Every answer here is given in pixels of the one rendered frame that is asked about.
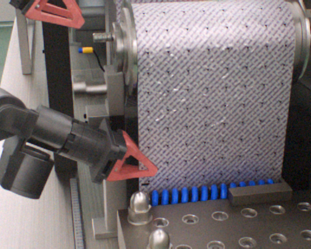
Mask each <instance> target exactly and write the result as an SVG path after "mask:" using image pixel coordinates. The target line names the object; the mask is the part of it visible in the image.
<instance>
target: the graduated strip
mask: <svg viewBox="0 0 311 249"><path fill-rule="evenodd" d="M69 188H70V200H71V208H72V220H73V239H74V246H75V249H87V238H86V230H85V221H84V212H83V207H82V198H81V185H80V179H79V177H78V178H69Z"/></svg>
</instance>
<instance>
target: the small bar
mask: <svg viewBox="0 0 311 249"><path fill-rule="evenodd" d="M228 198H229V201H230V202H231V204H232V206H237V205H248V204H253V203H268V202H277V201H284V200H291V198H292V189H291V187H290V186H289V185H288V184H287V183H286V182H284V183H274V184H263V185H257V186H246V187H236V188H230V189H229V194H228Z"/></svg>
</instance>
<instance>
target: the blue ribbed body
mask: <svg viewBox="0 0 311 249"><path fill-rule="evenodd" d="M274 183H275V182H274V180H272V179H269V180H267V184H274ZM263 184H265V182H264V181H263V180H259V181H258V183H257V185H263ZM248 186H256V183H255V182H254V181H250V182H249V184H248ZM236 187H237V186H236V184H235V182H231V183H230V186H229V188H236ZM239 187H246V183H245V182H244V181H241V182H240V183H239ZM191 191H192V193H191V194H188V189H187V188H186V187H184V188H183V189H182V194H181V195H179V191H178V189H172V195H169V192H168V190H167V189H163V190H162V196H159V193H158V191H157V190H154V191H153V192H152V197H150V201H151V206H159V205H169V204H175V203H185V202H200V201H206V200H216V199H227V198H228V194H229V190H228V188H227V185H226V184H225V183H222V184H221V186H220V190H218V188H217V186H216V185H215V184H213V185H212V186H211V191H208V188H207V186H206V185H205V186H202V187H201V193H199V192H198V188H197V187H196V186H193V188H192V189H191Z"/></svg>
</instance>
